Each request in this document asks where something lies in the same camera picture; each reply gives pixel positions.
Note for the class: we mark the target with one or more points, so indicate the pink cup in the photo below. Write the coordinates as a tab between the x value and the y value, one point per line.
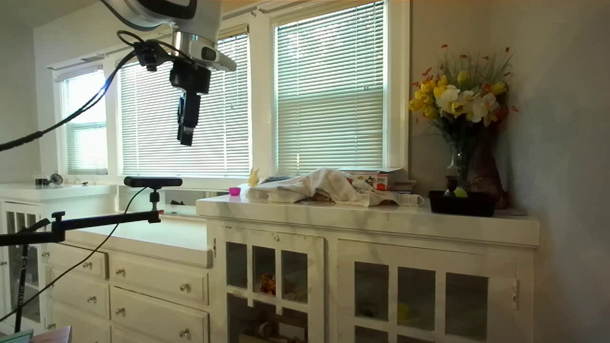
236	192

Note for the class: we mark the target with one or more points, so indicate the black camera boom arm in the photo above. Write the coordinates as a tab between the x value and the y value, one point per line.
97	222

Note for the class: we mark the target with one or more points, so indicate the red and white box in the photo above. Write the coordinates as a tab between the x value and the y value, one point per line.
383	182

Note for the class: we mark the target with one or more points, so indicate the white window frame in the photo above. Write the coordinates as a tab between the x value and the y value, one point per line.
262	97

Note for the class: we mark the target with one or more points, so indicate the white cabinet with glass doors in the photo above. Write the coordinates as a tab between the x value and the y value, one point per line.
383	222

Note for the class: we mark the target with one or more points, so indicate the white side cabinet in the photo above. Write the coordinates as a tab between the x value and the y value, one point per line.
64	198

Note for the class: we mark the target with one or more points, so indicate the green fruit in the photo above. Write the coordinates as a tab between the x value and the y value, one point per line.
461	192

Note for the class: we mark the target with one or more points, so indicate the black tray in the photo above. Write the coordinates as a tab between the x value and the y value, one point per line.
461	205

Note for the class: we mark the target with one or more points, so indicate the cream towel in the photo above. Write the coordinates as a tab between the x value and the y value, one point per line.
325	184

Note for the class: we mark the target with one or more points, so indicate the white wooden drawer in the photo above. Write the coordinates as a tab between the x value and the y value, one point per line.
78	262
159	278
79	297
78	325
156	318

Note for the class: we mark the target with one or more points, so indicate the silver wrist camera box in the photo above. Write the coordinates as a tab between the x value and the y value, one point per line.
211	57

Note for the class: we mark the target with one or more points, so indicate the yellow and white flower bouquet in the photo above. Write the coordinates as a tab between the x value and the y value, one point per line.
461	97

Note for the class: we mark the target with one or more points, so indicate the glass flower vase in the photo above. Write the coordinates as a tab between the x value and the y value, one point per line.
461	156

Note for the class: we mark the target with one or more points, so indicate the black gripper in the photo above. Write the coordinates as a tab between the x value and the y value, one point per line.
190	77

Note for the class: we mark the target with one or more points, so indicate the black stereo camera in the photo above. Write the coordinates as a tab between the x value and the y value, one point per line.
154	182

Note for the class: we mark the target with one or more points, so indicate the white chest of drawers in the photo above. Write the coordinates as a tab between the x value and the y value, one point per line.
165	239

